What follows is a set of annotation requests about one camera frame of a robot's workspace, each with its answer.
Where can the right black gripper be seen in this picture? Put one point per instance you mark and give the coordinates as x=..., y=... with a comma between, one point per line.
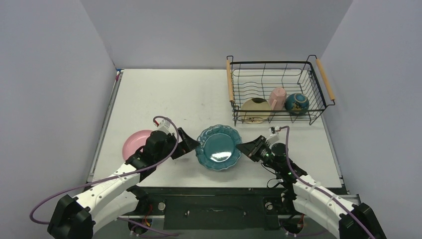
x=256, y=150

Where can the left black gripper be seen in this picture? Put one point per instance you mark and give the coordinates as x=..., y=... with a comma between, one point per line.
x=186, y=145

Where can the teal scalloped plate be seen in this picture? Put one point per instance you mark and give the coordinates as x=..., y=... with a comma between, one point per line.
x=217, y=149

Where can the cream plate with black accent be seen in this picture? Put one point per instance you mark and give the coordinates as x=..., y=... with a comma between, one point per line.
x=255, y=110

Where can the pink plate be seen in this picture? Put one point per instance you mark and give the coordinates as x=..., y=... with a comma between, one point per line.
x=131, y=152

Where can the pink mug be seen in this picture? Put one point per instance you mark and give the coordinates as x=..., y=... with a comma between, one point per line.
x=277, y=98

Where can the dark bowl beige inside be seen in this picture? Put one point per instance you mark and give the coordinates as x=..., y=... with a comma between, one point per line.
x=297, y=104

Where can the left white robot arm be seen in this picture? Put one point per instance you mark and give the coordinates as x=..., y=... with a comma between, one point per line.
x=80, y=217

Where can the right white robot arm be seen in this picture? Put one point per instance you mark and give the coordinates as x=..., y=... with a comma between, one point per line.
x=342, y=218

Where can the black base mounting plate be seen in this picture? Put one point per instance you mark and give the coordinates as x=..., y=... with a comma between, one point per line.
x=190, y=208

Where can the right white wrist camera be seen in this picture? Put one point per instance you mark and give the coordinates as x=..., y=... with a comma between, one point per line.
x=274, y=135

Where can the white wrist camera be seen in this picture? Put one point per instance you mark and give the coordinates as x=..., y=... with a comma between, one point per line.
x=163, y=125
x=274, y=135

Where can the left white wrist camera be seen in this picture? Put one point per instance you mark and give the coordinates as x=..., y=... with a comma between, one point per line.
x=163, y=125

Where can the black wire dish rack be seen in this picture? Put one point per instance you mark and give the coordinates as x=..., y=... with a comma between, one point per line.
x=268, y=91

